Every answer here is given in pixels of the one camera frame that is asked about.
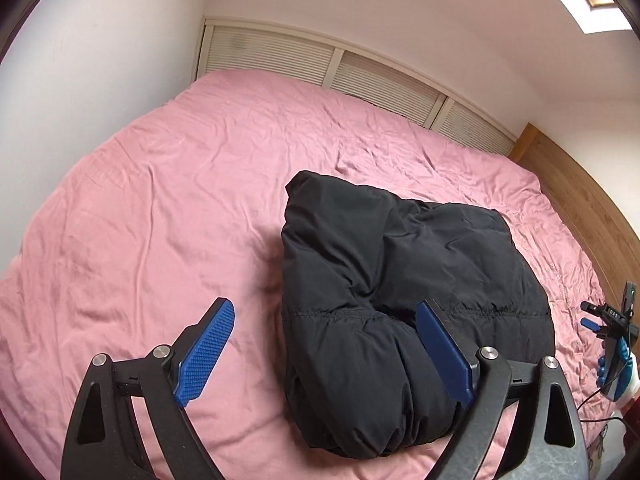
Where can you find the person's right forearm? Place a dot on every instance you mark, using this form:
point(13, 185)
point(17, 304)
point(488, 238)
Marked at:
point(633, 417)

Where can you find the white louvred wall panel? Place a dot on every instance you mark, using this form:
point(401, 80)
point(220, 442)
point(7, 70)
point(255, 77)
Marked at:
point(270, 55)

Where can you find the pink bed cover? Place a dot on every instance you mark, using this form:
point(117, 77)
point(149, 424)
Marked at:
point(150, 210)

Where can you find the wooden headboard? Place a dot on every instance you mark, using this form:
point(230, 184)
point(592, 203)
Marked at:
point(575, 185)

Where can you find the person's right hand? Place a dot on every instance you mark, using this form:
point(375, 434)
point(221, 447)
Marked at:
point(627, 377)

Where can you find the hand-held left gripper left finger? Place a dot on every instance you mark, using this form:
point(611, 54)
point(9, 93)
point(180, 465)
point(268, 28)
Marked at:
point(205, 355)

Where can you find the black puffer jacket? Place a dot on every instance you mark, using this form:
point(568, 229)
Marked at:
point(375, 270)

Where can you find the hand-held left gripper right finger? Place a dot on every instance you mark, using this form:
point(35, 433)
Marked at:
point(445, 355)

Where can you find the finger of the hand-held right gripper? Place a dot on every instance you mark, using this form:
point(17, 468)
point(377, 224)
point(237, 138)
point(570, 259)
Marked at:
point(593, 325)
point(590, 306)

